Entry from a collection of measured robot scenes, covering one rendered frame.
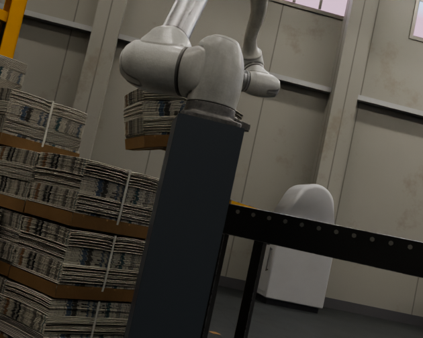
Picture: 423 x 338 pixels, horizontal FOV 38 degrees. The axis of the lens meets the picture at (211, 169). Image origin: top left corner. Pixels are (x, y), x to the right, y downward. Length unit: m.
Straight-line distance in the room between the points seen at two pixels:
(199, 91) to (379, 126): 6.23
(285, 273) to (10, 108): 4.56
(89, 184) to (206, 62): 0.56
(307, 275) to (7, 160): 4.71
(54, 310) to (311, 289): 4.88
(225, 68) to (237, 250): 5.65
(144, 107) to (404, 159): 6.06
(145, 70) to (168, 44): 0.11
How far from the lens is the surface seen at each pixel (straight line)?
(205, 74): 1.82
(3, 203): 2.37
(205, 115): 1.78
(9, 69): 3.19
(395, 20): 8.32
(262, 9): 2.41
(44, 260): 2.10
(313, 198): 6.69
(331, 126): 7.45
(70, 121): 2.66
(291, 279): 6.62
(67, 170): 2.10
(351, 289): 7.82
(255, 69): 2.61
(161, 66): 1.87
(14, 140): 2.52
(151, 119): 2.27
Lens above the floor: 0.71
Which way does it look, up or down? 5 degrees up
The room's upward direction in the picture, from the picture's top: 12 degrees clockwise
